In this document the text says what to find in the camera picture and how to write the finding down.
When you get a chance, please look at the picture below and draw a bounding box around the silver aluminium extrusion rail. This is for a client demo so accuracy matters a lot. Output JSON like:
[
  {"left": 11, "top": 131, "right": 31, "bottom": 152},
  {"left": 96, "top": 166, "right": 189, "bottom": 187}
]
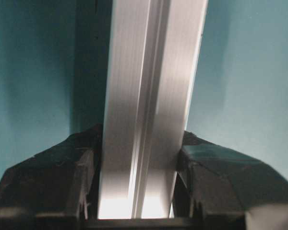
[{"left": 98, "top": 0, "right": 208, "bottom": 219}]

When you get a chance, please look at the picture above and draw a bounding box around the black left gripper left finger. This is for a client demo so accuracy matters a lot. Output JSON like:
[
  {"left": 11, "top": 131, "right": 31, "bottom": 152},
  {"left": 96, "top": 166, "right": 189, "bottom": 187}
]
[{"left": 0, "top": 124, "right": 103, "bottom": 230}]

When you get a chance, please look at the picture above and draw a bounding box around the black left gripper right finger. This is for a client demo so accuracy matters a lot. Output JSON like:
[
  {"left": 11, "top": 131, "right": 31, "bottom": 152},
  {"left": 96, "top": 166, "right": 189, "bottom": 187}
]
[{"left": 173, "top": 132, "right": 288, "bottom": 230}]

